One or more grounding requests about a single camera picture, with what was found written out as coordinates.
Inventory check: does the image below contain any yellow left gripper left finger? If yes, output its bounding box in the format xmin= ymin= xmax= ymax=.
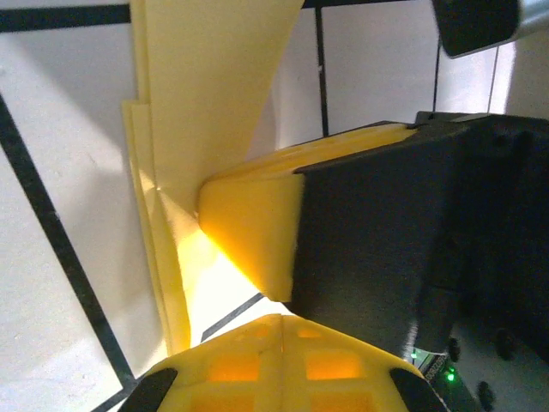
xmin=124 ymin=312 xmax=282 ymax=412

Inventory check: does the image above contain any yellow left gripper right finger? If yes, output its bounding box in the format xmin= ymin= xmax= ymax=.
xmin=281 ymin=314 xmax=451 ymax=412

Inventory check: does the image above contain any yellow cloth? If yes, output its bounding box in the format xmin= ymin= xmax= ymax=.
xmin=121 ymin=0 xmax=306 ymax=354

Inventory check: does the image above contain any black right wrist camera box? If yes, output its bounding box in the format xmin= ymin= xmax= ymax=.
xmin=431 ymin=0 xmax=549 ymax=59

